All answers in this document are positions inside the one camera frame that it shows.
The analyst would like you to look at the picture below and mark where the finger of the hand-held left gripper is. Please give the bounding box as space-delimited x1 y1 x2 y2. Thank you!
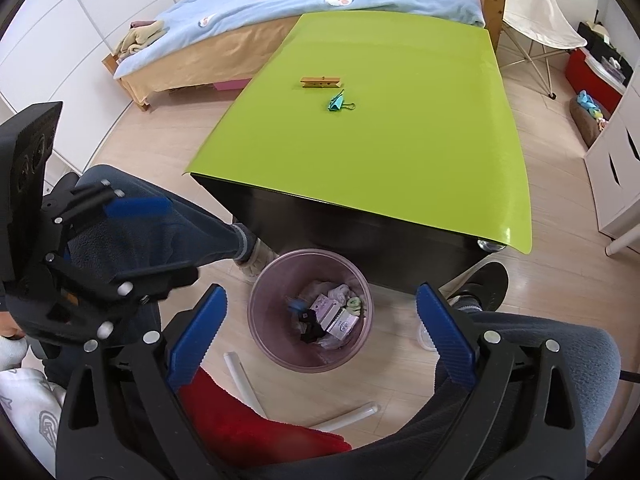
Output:
42 180 171 223
46 254 199 339

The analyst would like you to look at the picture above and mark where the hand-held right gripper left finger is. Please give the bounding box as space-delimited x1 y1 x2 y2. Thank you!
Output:
56 284 229 480

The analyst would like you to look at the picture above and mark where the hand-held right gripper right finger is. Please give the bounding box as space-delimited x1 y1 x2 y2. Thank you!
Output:
416 282 588 480

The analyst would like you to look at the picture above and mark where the mauve plastic waste bin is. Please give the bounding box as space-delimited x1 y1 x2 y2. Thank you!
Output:
247 249 373 373

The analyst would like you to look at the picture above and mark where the white cardboard box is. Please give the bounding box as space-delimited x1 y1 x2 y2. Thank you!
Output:
325 307 362 341

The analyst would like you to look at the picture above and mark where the white sock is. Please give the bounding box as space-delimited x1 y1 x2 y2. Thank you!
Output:
325 284 358 306

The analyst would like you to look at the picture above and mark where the black sock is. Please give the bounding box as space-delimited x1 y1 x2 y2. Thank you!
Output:
299 310 326 346

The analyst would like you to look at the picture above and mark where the pink printed packet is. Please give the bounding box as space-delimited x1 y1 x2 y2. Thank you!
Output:
309 296 337 318

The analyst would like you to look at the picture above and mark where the white slipper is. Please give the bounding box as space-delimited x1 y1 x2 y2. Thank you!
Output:
239 240 281 278
417 325 441 356

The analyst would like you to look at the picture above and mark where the person's left leg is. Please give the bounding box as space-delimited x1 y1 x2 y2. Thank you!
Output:
42 164 261 376

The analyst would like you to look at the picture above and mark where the person's leg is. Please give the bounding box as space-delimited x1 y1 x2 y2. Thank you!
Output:
235 260 623 480
42 164 261 376

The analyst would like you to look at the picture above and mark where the white plastic tube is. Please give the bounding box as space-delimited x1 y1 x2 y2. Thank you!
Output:
223 351 268 418
312 402 377 433

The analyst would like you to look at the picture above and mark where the person's right leg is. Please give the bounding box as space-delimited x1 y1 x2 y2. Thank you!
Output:
235 260 623 480

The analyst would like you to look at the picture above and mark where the red cloth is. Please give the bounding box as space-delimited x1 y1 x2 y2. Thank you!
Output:
177 367 353 468

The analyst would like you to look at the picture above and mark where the wooden bed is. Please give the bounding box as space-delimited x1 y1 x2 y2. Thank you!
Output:
102 0 508 111

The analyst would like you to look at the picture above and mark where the beige folded blanket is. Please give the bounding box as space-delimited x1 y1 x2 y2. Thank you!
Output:
114 20 166 58

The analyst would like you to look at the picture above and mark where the white desk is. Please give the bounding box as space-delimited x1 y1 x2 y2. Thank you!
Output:
605 225 640 257

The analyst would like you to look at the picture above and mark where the green table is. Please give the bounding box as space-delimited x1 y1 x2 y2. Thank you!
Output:
181 10 533 303

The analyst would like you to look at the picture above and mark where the wooden clothespin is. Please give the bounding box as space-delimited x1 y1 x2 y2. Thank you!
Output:
300 76 345 91

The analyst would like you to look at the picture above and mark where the teal binder clip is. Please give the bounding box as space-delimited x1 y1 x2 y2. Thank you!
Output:
326 89 357 112

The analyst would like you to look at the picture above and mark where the white drawer cabinet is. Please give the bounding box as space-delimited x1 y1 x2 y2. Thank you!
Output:
584 75 640 241

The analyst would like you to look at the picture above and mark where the blue printed blanket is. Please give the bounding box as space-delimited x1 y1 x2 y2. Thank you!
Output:
114 0 487 80

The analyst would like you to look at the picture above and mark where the brown pet bed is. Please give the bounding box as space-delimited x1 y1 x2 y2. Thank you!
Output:
569 96 608 148

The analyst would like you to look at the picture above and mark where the blue green toy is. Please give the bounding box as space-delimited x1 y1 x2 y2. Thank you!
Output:
575 90 608 118

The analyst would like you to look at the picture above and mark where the red storage box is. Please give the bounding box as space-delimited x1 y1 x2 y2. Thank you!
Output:
565 49 626 116

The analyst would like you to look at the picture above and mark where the black bag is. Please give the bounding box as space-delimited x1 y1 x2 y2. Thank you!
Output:
577 21 633 86

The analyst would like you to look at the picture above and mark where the cream folding chair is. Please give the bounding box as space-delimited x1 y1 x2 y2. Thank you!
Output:
487 0 588 101

